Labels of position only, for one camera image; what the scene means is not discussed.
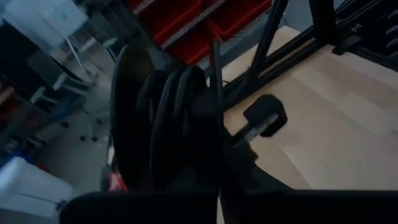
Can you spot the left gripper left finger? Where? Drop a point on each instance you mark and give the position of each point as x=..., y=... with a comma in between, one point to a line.
x=140, y=208

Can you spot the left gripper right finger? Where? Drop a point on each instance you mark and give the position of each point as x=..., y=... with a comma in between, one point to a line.
x=280, y=207

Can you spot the small red floor item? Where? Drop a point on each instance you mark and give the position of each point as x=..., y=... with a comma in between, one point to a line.
x=116, y=183

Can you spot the white plastic box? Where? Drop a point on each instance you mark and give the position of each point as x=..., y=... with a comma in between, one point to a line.
x=31, y=186
x=46, y=21

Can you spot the red storage bins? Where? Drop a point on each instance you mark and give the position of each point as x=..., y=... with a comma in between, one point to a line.
x=239, y=46

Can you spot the red storage bin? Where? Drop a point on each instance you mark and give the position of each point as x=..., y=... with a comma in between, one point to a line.
x=192, y=46
x=171, y=15
x=242, y=15

